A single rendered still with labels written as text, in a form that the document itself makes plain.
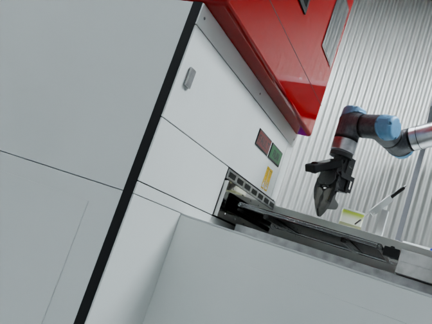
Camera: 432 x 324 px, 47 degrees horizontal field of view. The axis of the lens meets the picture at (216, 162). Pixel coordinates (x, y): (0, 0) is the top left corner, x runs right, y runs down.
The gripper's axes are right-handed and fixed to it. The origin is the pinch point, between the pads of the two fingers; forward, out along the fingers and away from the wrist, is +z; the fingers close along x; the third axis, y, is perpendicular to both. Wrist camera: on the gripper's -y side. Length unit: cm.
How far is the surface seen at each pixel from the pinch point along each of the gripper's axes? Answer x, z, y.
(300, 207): 173, -26, 142
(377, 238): -10.3, 1.9, 16.4
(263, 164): 6.3, -7.4, -20.4
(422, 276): -44.1, 11.2, -6.0
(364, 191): 139, -51, 166
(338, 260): -26.5, 13.4, -13.6
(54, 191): -13, 20, -80
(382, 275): -35.2, 13.5, -7.8
